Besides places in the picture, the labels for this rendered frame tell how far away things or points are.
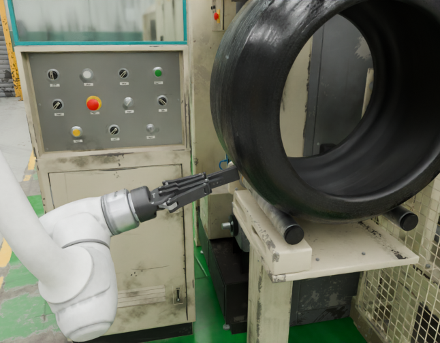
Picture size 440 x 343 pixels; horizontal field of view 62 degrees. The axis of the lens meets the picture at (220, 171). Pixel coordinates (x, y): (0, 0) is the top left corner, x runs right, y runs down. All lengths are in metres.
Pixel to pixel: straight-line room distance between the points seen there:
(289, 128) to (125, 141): 0.62
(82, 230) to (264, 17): 0.52
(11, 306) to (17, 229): 1.65
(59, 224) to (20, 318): 1.40
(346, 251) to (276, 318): 0.56
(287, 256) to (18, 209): 0.52
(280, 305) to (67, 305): 0.89
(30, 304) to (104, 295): 1.55
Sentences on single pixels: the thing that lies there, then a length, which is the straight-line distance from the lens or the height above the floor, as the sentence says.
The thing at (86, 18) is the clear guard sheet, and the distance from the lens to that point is 1.36.
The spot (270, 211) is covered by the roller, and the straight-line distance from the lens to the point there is 0.88.
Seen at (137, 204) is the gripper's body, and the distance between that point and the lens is 0.79.
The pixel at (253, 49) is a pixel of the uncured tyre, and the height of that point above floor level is 1.28.
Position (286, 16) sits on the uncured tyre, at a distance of 0.69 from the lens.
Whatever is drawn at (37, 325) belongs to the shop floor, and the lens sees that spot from 2.10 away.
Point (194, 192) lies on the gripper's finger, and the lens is 0.78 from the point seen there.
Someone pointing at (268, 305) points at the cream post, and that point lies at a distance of 1.41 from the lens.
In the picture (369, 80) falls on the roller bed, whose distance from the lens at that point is 1.36.
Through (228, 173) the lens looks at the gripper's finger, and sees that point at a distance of 0.81.
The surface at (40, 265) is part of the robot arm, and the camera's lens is 0.65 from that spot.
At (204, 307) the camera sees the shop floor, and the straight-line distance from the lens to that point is 2.01.
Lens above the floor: 1.30
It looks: 20 degrees down
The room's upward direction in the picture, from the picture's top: straight up
